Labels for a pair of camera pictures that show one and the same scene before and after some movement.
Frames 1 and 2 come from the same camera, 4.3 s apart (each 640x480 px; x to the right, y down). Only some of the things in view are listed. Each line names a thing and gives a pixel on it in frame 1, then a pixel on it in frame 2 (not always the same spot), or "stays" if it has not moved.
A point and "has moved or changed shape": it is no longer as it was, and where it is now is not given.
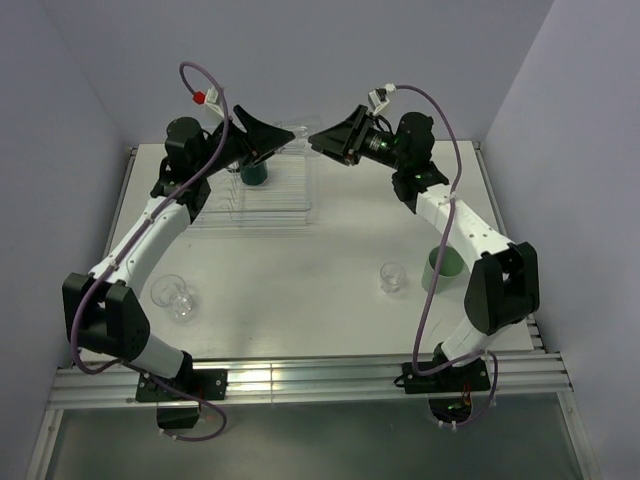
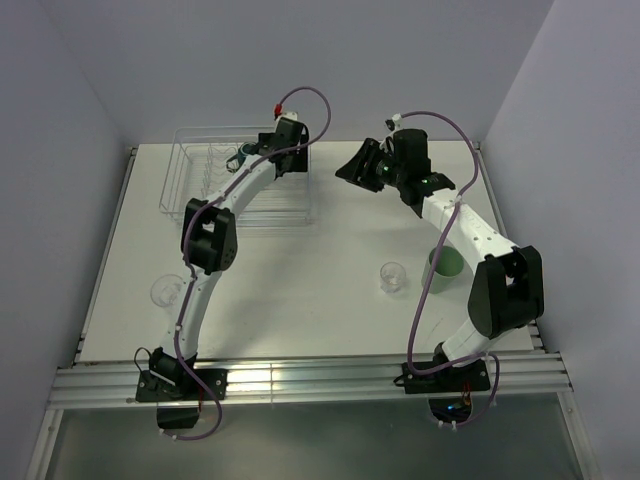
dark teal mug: x=254 y=174 has moved or changed shape
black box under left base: x=177 y=417 stays
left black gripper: x=259 y=137 to x=300 y=161
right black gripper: x=346 y=140 to x=353 y=170
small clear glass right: x=391 y=277 stays
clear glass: x=169 y=291 stays
